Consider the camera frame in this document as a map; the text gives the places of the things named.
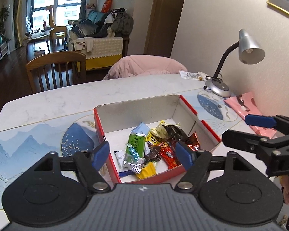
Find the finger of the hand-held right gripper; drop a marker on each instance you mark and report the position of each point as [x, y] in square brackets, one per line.
[260, 120]
[240, 138]

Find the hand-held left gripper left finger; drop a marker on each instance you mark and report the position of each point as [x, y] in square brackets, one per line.
[100, 155]

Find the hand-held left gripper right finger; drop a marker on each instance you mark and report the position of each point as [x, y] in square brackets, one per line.
[184, 155]

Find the red snack packet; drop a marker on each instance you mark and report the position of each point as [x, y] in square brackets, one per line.
[169, 157]

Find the brown-red snack packet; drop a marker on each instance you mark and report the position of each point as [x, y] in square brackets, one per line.
[195, 142]

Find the white milk candy packet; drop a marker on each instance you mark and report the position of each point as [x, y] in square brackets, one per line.
[120, 158]

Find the dark triangular chocolate packet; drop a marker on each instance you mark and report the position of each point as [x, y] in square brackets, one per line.
[177, 133]

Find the small dark blue packet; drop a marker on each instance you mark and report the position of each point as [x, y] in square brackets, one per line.
[126, 173]

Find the teal candy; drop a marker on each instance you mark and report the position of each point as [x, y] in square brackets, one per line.
[132, 152]

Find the pale gold star packet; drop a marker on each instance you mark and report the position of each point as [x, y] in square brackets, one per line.
[162, 130]

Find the yellow cartoon snack packet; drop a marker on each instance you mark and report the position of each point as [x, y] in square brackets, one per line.
[153, 138]

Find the green biscuit packet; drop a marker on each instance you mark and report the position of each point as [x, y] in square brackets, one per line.
[137, 143]

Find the light blue cookie packet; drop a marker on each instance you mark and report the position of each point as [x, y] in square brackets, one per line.
[140, 129]

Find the red cardboard box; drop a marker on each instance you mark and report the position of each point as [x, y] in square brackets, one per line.
[134, 113]

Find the person's right hand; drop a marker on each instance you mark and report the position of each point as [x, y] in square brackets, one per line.
[287, 189]

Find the pink plastic bag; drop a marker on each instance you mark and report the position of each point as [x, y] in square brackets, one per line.
[250, 105]

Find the blue mountain print table mat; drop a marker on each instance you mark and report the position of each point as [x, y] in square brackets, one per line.
[33, 142]
[210, 105]

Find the silver desk lamp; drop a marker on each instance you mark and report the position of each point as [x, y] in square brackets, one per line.
[250, 48]

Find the cream lace sofa cover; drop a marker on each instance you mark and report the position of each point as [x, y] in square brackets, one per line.
[106, 50]

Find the wooden dining chair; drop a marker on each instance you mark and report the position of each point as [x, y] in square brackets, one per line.
[55, 59]

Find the small dark round stool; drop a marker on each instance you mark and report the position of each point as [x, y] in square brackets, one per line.
[39, 52]

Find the small yellow stool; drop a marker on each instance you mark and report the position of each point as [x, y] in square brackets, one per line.
[60, 38]

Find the black cushion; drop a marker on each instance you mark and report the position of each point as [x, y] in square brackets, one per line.
[84, 28]

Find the wooden giraffe chair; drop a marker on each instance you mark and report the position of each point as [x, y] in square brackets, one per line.
[55, 28]

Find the pile of dark clothes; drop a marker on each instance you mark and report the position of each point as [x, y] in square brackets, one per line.
[121, 22]

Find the wooden coffee table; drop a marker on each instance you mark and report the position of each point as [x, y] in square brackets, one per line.
[38, 35]

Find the wooden door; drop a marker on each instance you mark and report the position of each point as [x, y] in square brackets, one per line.
[163, 19]

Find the teal sofa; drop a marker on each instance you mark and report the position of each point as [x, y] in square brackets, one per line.
[95, 16]

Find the wooden television cabinet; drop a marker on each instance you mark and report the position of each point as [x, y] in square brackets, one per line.
[0, 53]

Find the red gift bag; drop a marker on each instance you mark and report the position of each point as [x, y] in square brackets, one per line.
[107, 6]

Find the white tower air conditioner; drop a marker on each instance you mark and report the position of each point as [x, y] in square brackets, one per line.
[10, 24]

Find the yellow grey curtain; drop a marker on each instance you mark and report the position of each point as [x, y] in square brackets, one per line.
[19, 14]

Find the green climbing plant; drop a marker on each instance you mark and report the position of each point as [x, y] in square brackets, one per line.
[3, 19]

